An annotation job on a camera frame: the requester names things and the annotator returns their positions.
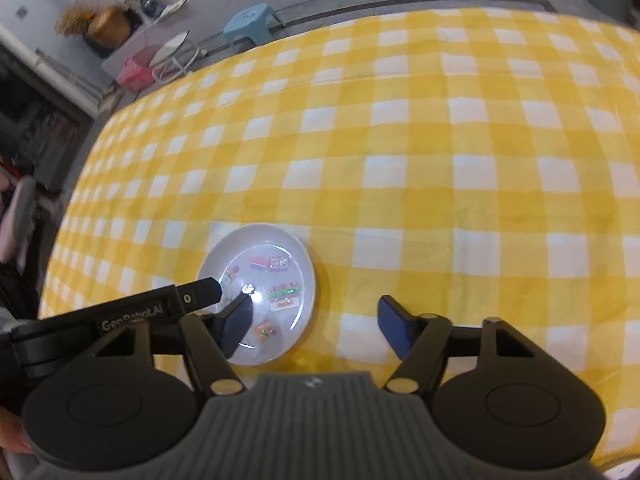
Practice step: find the grey pink cloth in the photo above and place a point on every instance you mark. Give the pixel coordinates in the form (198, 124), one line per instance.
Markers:
(20, 215)

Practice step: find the yellow white checkered tablecloth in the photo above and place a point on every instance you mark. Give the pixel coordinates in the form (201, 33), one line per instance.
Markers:
(425, 160)

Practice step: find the light blue plastic stool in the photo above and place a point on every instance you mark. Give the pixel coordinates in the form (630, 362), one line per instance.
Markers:
(250, 17)

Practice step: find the round white side table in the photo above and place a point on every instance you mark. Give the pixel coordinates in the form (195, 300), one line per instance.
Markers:
(172, 50)

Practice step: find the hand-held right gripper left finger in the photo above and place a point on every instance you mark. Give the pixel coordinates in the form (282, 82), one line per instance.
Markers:
(237, 322)

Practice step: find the dried yellow plant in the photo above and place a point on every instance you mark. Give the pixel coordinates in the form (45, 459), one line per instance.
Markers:
(70, 17)

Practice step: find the gold round vase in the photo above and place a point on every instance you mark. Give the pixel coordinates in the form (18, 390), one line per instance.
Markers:
(107, 27)

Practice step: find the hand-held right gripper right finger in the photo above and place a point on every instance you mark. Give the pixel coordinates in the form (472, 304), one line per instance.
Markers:
(395, 327)

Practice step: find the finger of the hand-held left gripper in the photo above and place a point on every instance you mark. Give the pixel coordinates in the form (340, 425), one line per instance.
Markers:
(200, 294)

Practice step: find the person's left hand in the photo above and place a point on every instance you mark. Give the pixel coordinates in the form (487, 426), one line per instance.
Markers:
(12, 432)

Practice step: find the dark cabinet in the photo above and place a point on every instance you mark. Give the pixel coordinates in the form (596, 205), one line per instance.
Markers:
(35, 120)

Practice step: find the pink basket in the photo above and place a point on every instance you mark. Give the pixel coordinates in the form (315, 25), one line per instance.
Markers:
(135, 74)

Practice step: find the small white plate with stickers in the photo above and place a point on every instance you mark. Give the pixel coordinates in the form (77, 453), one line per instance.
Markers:
(280, 255)

